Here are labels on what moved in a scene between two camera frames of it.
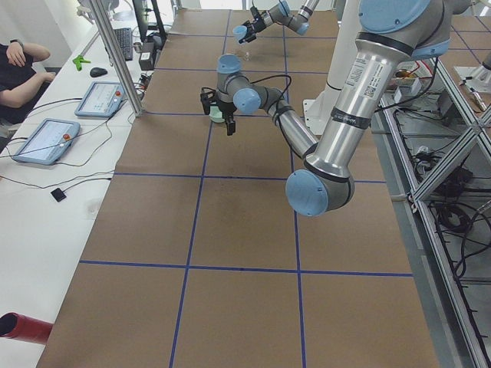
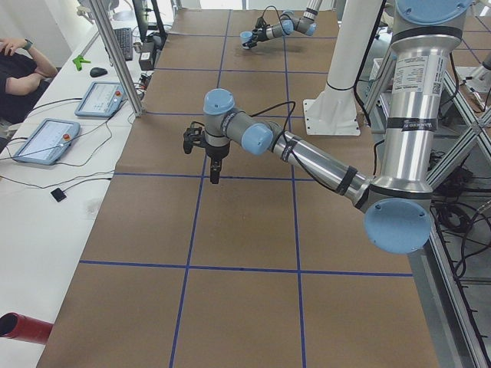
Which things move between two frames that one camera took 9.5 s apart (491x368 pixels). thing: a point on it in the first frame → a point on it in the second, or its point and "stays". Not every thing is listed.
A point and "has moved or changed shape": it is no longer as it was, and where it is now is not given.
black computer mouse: (97, 71) stays
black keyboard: (124, 36) stays
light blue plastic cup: (239, 32) has moved or changed shape
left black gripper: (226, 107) → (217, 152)
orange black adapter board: (144, 80) stays
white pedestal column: (319, 109) stays
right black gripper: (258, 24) → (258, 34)
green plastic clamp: (78, 60) stays
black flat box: (146, 56) stays
